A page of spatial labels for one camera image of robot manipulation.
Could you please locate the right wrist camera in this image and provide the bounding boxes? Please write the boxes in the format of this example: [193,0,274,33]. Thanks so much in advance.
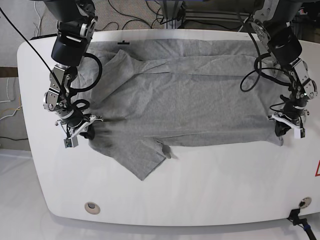
[63,137,79,149]

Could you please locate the beige table grommet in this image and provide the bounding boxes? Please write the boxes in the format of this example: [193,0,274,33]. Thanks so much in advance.
[84,202,101,215]

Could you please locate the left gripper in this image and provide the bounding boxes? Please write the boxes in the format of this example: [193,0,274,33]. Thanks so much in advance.
[267,110,309,137]

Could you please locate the black clamp with cable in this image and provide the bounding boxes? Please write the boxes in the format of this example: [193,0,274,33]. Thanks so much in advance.
[287,208,317,240]

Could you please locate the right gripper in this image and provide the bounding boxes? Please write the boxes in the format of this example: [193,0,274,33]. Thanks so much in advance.
[55,114,103,140]

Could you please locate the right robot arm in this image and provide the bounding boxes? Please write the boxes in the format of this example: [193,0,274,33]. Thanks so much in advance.
[43,0,103,146]

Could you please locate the red warning triangle sticker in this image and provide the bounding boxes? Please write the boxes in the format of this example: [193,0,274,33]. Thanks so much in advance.
[315,161,320,177]

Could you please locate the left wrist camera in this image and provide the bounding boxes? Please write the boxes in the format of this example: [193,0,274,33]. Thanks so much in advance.
[293,127,306,139]

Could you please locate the aluminium frame stand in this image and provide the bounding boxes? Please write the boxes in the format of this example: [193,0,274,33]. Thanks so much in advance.
[159,0,185,30]

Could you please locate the white floor cable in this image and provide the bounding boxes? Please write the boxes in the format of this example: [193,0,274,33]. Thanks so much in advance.
[32,2,42,37]

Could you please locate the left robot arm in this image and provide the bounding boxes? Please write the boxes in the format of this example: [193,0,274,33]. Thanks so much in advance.
[250,0,318,139]

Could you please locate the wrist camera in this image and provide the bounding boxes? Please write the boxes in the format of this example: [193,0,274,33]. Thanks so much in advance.
[293,127,306,139]
[63,137,79,149]

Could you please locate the grey t-shirt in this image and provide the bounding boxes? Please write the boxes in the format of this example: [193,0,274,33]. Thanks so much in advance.
[79,39,286,180]

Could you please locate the silver table grommet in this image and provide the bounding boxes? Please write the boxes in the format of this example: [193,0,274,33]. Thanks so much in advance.
[298,197,312,209]

